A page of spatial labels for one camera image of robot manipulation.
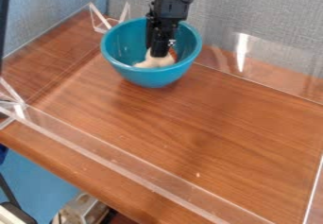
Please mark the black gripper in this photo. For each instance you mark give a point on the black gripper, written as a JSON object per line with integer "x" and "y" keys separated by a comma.
{"x": 166, "y": 13}

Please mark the blue bowl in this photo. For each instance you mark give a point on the blue bowl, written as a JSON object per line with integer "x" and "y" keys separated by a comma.
{"x": 123, "y": 49}

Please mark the clear acrylic tray walls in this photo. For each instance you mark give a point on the clear acrylic tray walls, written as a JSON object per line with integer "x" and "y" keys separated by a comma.
{"x": 220, "y": 149}

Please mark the white power strip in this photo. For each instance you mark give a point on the white power strip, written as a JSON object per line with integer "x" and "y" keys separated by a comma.
{"x": 82, "y": 210}

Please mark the black stand leg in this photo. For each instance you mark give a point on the black stand leg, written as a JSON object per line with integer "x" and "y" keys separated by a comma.
{"x": 11, "y": 212}

